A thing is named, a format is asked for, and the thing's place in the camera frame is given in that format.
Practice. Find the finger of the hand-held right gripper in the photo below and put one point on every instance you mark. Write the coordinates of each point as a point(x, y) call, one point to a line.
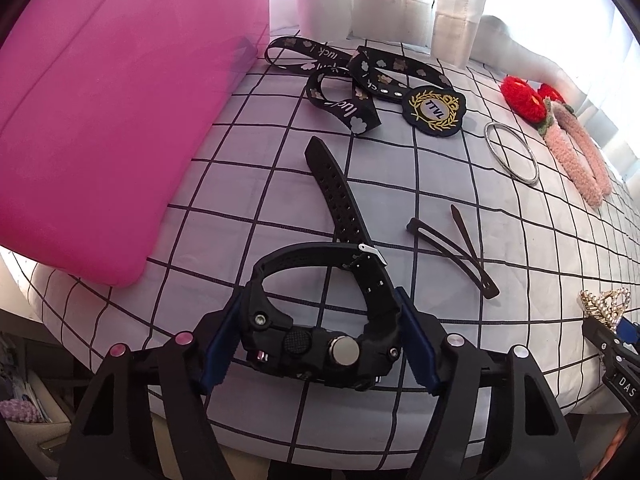
point(629, 332)
point(600, 337)

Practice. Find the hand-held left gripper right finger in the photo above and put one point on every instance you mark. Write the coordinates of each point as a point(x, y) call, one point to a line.
point(419, 345)

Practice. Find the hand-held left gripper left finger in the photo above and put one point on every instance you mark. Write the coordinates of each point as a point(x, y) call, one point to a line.
point(218, 347)

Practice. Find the pearl crown hair clip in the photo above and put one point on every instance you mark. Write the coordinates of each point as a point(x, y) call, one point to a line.
point(607, 304)

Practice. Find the black wrist watch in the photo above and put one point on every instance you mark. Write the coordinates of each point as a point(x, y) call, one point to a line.
point(300, 342)

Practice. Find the black hair clip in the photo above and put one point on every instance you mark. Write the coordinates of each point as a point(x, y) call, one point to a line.
point(450, 247)

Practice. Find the silver bangle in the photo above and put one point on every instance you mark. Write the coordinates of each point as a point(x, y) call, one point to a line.
point(515, 162)
point(531, 180)

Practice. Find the white checked bed sheet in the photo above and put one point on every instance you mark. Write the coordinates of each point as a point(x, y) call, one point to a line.
point(280, 180)

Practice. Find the pink headband with red flowers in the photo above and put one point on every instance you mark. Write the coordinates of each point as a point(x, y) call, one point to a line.
point(575, 160)

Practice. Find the pale purple fluffy thing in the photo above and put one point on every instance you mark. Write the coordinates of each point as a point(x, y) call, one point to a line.
point(20, 408)

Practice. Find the black embroidered badge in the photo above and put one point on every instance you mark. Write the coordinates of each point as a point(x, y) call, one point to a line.
point(434, 111)

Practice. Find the pink plastic box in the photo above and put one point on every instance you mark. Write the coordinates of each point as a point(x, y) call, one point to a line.
point(110, 110)

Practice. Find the white curtain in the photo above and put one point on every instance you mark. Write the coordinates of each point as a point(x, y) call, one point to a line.
point(400, 0)

